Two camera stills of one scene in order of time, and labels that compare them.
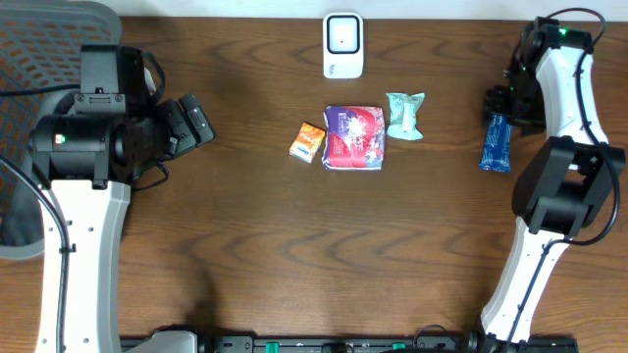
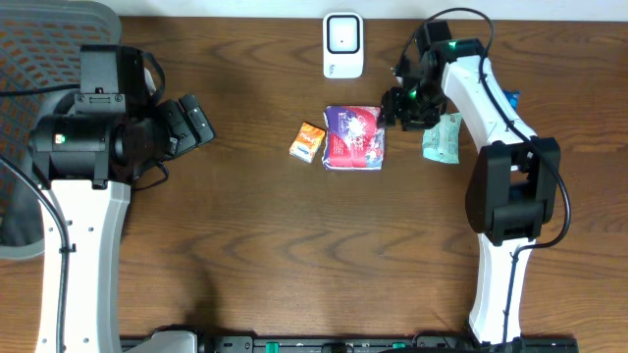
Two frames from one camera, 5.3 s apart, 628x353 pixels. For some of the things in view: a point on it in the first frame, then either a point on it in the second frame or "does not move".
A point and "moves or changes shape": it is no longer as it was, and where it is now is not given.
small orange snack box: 307,142 does not move
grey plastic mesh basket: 40,45 does not move
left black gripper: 173,126 does not move
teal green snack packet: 402,121 moves or changes shape
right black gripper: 497,103 to 393,108
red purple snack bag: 353,138 does not move
